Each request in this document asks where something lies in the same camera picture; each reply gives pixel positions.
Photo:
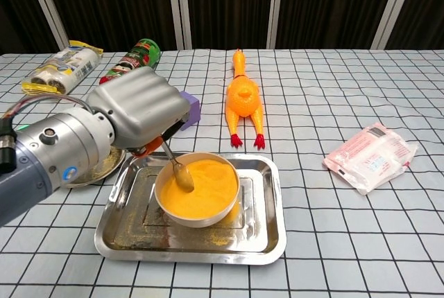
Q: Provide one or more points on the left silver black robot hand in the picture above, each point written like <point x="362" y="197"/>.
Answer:
<point x="142" y="107"/>

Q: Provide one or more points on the silver metal spoon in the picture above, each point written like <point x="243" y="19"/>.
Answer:
<point x="184" y="178"/>

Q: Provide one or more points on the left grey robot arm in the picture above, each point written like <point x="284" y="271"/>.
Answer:
<point x="52" y="159"/>

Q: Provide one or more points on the beige round bowl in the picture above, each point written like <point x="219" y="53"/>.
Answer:
<point x="194" y="222"/>

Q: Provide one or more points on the rectangular steel tray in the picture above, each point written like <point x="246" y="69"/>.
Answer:
<point x="256" y="242"/>

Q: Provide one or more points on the white grid-patterned tablecloth table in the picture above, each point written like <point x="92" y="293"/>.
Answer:
<point x="347" y="242"/>

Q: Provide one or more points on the green Pringles can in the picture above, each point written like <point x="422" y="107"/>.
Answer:
<point x="142" y="55"/>

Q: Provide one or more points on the purple foam cube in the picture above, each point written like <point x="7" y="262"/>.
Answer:
<point x="194" y="112"/>

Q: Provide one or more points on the round steel plate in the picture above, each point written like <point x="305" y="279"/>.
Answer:
<point x="100" y="169"/>

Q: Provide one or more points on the yellow white roll package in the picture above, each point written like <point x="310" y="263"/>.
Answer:
<point x="66" y="66"/>

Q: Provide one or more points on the orange rubber chicken toy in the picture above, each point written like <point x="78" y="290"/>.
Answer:
<point x="243" y="97"/>

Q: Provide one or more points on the yellow powder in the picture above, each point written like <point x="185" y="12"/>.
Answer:
<point x="215" y="190"/>

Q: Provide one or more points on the pink white plastic packet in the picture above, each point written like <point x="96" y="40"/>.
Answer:
<point x="367" y="159"/>

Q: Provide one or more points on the white screen frame post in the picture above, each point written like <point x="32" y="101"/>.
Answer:
<point x="49" y="3"/>
<point x="392" y="7"/>
<point x="277" y="0"/>
<point x="184" y="7"/>

